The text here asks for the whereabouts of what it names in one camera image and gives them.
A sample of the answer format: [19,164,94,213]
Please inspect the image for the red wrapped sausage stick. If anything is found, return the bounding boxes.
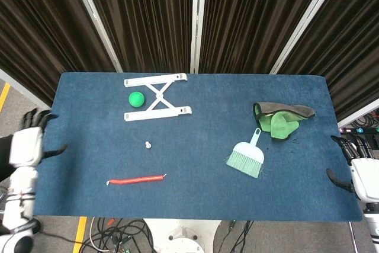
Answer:
[105,174,168,187]

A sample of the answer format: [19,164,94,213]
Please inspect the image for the white folding laptop stand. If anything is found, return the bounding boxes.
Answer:
[123,72,193,123]

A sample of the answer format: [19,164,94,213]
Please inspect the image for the robot right hand black fingers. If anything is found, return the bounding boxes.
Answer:
[325,134,379,202]

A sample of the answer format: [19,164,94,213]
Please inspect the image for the black floor cable tangle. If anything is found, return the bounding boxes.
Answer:
[79,217,155,253]

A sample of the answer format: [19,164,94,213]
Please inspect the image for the white partition post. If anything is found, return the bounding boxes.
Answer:
[337,104,379,129]
[268,0,340,75]
[66,0,124,73]
[189,0,208,73]
[0,68,52,110]

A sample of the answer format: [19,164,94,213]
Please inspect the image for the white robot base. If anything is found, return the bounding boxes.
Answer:
[143,219,221,253]

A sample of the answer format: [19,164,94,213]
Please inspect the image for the dark brown curtain panel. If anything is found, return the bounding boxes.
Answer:
[198,0,331,75]
[81,0,196,73]
[0,0,116,107]
[280,0,379,123]

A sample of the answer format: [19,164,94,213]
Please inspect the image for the blue fabric table cover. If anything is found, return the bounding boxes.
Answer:
[33,71,365,223]

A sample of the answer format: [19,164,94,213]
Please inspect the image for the green ball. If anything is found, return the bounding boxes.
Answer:
[128,91,146,108]

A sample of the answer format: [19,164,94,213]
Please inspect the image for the mint green hand brush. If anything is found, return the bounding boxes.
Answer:
[225,127,265,179]

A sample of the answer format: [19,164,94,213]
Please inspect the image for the green and grey cloth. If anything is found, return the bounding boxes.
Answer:
[252,101,316,141]

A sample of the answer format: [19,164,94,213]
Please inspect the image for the robot left hand black fingers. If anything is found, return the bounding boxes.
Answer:
[8,108,68,168]

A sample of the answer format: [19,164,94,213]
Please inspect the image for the black power strip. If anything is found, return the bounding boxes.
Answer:
[339,127,379,134]

